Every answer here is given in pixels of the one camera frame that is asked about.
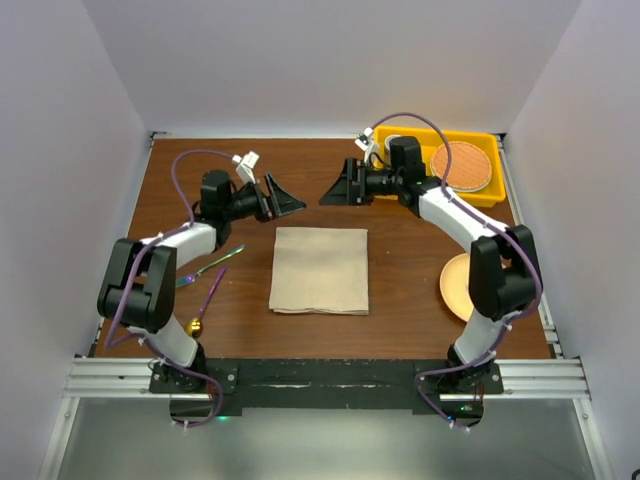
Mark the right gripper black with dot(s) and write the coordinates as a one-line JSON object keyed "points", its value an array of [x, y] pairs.
{"points": [[343, 192]]}

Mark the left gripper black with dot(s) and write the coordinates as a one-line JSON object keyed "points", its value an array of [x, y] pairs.
{"points": [[282, 202]]}

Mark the beige cloth napkin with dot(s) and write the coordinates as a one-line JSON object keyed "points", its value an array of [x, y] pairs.
{"points": [[320, 270]]}

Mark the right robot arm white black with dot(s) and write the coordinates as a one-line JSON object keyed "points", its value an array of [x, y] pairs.
{"points": [[504, 279]]}

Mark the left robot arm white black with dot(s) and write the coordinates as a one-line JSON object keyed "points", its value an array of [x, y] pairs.
{"points": [[139, 286]]}

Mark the grey ceramic mug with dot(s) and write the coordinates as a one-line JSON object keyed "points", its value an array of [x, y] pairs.
{"points": [[387, 144]]}

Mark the yellow plastic tray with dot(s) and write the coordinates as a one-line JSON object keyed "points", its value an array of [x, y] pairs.
{"points": [[492, 193]]}

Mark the iridescent fork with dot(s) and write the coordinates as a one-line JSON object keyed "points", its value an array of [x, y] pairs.
{"points": [[191, 278]]}

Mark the orange woven coaster plate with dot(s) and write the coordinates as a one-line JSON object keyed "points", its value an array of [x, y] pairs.
{"points": [[470, 171]]}

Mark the golden round plate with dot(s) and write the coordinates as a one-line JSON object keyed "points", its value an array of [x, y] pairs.
{"points": [[454, 286]]}

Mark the gold purple spoon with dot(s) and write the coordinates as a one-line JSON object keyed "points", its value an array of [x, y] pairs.
{"points": [[195, 326]]}

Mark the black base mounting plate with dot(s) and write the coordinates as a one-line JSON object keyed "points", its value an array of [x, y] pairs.
{"points": [[356, 384]]}

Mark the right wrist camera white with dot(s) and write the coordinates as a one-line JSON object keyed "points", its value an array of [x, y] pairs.
{"points": [[365, 141]]}

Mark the aluminium frame rail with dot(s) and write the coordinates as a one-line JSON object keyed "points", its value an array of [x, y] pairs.
{"points": [[549, 379]]}

